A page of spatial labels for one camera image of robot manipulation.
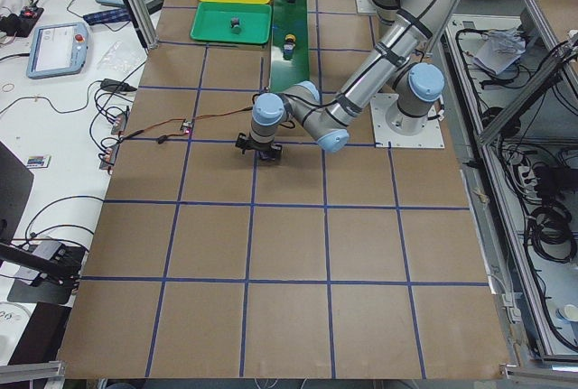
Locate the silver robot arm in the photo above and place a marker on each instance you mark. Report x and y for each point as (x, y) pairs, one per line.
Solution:
(411, 23)

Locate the black power adapter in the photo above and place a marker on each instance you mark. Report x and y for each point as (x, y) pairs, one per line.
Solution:
(115, 86)

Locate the near teach pendant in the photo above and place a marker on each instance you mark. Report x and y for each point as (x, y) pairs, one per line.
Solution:
(58, 50)

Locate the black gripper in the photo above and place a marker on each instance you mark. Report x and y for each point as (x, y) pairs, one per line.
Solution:
(263, 146)

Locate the small motor controller board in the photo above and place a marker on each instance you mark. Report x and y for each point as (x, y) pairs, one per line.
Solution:
(186, 127)

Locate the green plastic tray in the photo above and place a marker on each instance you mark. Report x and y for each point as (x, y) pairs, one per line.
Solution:
(212, 23)

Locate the green conveyor belt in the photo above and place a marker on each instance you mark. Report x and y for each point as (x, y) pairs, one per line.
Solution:
(289, 62)

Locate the clear plastic bag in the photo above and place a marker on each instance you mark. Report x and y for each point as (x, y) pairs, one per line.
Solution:
(121, 57)

